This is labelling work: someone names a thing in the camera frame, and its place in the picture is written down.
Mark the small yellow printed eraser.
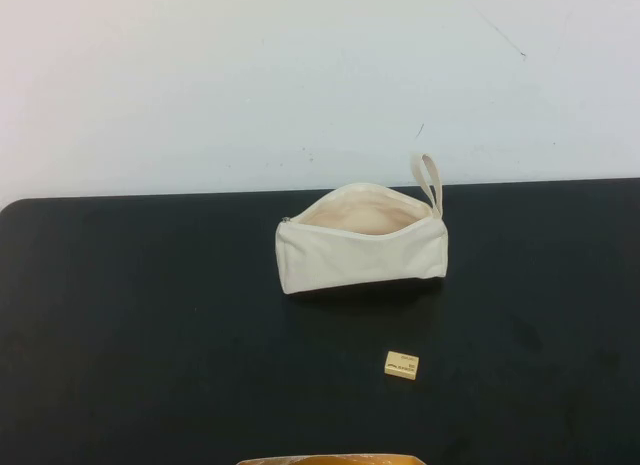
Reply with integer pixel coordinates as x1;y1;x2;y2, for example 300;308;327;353
383;350;420;384

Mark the cream canvas pencil case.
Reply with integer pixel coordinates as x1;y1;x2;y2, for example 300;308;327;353
274;151;450;297

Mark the yellow orange object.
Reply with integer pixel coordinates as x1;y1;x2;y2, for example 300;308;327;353
236;453;427;465

